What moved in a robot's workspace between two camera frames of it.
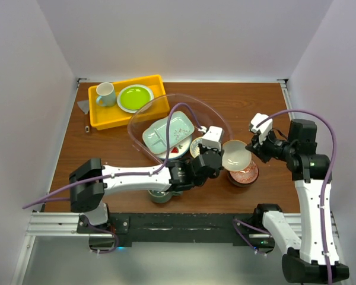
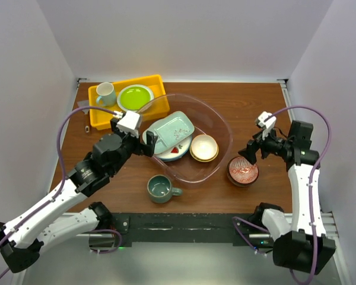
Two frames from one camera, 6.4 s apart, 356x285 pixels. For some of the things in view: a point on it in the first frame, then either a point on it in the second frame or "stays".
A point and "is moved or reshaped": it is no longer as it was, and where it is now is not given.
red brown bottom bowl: (243, 177) stays
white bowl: (236, 157) is moved or reshaped
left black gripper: (203, 149) -> (140, 147)
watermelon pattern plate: (178, 150) stays
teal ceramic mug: (164, 196) stays
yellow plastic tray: (103, 117) stays
